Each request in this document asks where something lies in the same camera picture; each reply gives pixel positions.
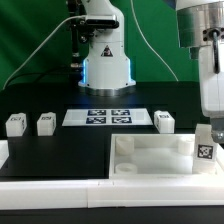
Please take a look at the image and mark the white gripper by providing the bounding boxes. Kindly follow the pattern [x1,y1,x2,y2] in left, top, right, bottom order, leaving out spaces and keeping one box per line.
[198,44,224,144]

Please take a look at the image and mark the white square tabletop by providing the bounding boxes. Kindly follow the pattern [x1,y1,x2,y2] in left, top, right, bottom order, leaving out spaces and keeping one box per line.
[109,133,224,181]

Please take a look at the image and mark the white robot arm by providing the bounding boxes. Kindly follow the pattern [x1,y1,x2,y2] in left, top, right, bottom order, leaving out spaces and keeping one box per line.
[67,0,224,143]

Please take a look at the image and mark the white front fence bar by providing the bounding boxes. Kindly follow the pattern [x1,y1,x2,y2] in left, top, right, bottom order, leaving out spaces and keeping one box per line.
[0,176,224,210]

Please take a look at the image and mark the white fence bar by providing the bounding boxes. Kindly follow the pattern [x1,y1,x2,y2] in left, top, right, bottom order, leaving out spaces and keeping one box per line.
[0,176,224,210]
[0,140,9,169]

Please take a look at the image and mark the white marker sheet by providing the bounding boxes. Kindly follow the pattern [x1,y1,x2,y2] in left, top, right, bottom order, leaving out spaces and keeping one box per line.
[62,108,152,126]

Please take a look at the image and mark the white left fence bar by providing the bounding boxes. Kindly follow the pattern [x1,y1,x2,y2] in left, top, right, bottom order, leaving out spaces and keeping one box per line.
[0,140,9,169]

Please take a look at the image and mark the white cable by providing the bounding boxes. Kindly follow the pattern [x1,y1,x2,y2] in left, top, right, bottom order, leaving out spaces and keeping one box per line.
[2,0,179,90]

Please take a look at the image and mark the black cable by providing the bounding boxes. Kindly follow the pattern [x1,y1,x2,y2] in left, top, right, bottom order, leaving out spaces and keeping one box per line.
[2,68,83,91]

